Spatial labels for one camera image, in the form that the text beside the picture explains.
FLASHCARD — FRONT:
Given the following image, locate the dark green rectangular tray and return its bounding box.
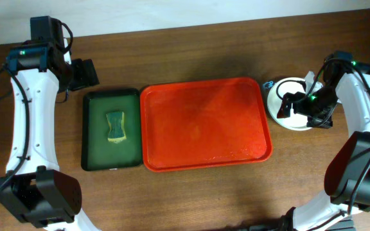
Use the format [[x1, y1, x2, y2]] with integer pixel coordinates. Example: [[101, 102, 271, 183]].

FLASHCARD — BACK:
[[81, 89, 143, 171]]

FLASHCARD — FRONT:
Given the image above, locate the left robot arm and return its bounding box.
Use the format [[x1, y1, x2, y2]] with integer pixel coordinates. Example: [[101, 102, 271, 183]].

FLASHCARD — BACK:
[[0, 16, 99, 230]]

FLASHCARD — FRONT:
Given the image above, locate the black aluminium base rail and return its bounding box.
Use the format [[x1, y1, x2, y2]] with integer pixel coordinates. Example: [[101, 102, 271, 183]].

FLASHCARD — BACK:
[[236, 216, 357, 231]]

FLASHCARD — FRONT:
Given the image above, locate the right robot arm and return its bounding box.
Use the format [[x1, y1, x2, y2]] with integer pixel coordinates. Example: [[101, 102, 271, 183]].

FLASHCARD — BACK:
[[257, 51, 370, 230]]

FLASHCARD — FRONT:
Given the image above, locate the red plastic tray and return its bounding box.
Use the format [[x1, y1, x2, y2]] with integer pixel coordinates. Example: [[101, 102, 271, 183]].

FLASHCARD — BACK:
[[140, 77, 273, 173]]

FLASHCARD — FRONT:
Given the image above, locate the yellow green scrub sponge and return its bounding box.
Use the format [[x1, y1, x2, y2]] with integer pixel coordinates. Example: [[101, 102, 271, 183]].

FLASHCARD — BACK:
[[106, 111, 127, 144]]

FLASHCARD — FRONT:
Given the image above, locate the white plate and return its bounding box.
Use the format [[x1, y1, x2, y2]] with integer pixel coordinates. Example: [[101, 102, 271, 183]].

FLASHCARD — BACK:
[[266, 77, 310, 131]]

